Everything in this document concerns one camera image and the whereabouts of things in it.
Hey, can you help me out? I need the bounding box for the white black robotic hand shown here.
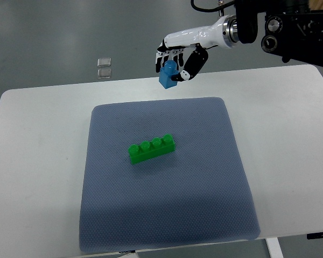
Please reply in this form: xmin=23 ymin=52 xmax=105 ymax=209
xmin=155 ymin=15 xmax=240 ymax=82

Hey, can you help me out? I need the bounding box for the blue single-stud block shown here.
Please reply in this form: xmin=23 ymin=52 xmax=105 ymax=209
xmin=159 ymin=60 xmax=178 ymax=89

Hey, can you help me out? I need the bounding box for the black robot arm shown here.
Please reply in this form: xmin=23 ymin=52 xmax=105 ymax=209
xmin=234 ymin=1 xmax=323 ymax=67

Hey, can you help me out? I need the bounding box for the green four-stud block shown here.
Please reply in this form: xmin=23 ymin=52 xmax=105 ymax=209
xmin=128 ymin=134 xmax=175 ymax=164

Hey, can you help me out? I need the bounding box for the wooden box corner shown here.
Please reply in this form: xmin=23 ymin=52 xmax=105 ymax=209
xmin=309 ymin=0 xmax=323 ymax=10

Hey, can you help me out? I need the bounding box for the upper metal floor plate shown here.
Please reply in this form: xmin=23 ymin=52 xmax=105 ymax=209
xmin=97 ymin=58 xmax=111 ymax=67

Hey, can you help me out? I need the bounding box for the blue-grey fabric mat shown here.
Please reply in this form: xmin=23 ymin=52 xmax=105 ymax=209
xmin=79 ymin=97 xmax=260 ymax=253

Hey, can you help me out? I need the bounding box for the white table leg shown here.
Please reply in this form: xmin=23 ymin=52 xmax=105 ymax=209
xmin=265 ymin=238 xmax=284 ymax=258

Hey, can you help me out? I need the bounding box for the black table control panel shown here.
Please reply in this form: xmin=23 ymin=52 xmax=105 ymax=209
xmin=306 ymin=232 xmax=323 ymax=240

